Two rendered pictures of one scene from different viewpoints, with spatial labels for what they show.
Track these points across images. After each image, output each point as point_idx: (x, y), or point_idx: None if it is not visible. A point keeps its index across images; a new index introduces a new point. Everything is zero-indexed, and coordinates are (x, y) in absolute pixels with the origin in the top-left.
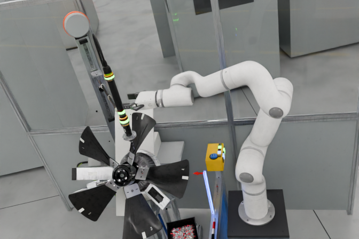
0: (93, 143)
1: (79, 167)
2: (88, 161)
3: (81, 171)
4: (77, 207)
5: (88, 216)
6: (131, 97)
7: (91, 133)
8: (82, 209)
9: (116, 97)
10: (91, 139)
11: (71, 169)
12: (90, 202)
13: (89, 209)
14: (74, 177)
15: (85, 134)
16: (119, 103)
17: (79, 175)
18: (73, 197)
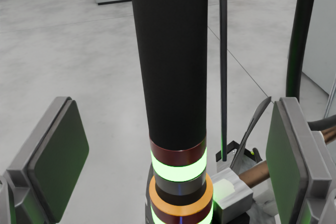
0: (240, 144)
1: (248, 154)
2: (255, 165)
3: (229, 162)
4: (146, 191)
5: (145, 220)
6: (276, 162)
7: (254, 121)
8: (146, 201)
9: (134, 13)
10: (246, 132)
11: (230, 142)
12: (150, 212)
13: (148, 216)
14: (218, 156)
15: (257, 111)
16: (150, 95)
17: (222, 162)
18: (150, 172)
